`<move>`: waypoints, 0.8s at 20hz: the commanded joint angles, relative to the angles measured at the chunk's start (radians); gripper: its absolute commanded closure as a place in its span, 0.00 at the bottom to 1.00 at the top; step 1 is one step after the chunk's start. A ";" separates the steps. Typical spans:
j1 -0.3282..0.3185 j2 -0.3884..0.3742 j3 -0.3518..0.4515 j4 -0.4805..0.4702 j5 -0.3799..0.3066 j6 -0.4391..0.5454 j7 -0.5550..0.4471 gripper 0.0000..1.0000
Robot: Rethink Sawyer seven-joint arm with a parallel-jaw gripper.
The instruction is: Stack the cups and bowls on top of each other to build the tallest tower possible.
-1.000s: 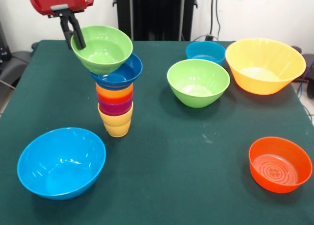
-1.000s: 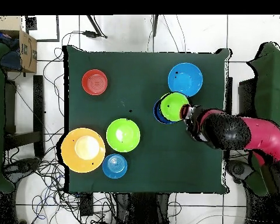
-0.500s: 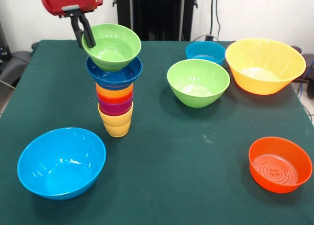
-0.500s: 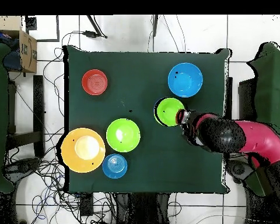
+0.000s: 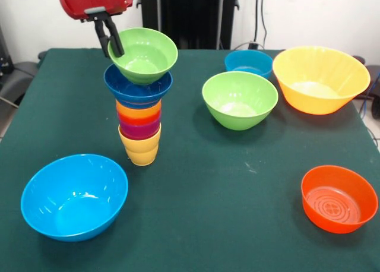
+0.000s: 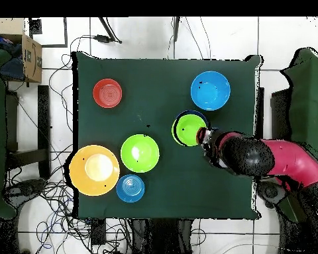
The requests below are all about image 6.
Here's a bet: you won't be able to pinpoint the dark blue bag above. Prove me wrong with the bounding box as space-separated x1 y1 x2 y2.
0 32 26 81

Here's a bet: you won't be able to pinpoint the tangled floor cables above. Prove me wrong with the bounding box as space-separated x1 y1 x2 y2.
5 35 133 254

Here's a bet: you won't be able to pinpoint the dark green tablecloth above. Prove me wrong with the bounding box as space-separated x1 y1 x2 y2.
72 51 263 220

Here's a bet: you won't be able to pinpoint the black power adapter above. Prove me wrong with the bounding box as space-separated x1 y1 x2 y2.
93 34 123 44

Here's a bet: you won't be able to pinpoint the dark blue bowl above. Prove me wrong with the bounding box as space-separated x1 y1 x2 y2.
174 109 211 129

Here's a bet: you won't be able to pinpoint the red plastic bowl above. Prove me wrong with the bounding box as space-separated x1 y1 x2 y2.
92 78 123 109

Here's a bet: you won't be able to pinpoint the large green bowl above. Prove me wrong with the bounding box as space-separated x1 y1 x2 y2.
120 134 160 173

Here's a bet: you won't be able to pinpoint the small light blue bowl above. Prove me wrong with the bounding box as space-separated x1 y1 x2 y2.
115 173 146 204

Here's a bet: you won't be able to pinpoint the cardboard box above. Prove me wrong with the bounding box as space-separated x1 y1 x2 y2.
0 17 43 83

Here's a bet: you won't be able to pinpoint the large light blue bowl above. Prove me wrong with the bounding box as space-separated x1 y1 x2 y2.
189 70 231 111

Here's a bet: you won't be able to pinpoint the large yellow bowl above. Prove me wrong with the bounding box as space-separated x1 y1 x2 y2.
69 144 121 197

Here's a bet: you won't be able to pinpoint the small green ribbed bowl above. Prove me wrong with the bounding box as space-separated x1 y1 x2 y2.
171 114 208 148

